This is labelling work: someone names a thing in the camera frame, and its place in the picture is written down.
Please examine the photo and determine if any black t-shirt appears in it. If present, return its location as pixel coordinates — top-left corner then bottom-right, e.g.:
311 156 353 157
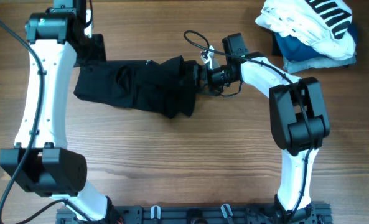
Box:
73 56 198 119

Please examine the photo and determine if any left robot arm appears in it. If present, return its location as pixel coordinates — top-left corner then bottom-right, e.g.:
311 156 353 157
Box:
0 1 123 223

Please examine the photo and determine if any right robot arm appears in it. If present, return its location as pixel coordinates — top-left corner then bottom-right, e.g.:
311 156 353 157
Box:
187 33 333 223

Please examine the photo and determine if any light blue folded garment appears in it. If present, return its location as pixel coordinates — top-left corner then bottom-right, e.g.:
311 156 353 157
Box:
283 55 357 74

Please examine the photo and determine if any dark blue folded garment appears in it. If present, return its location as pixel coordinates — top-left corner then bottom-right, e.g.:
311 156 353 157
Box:
270 23 358 62

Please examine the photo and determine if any white black-striped folded garment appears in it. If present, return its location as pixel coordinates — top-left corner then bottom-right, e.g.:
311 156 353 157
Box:
255 0 356 60

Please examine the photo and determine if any right black cable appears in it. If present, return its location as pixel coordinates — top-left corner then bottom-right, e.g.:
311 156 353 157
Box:
183 30 315 223

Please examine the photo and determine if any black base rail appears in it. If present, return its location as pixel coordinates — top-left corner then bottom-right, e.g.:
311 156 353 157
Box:
55 203 334 224

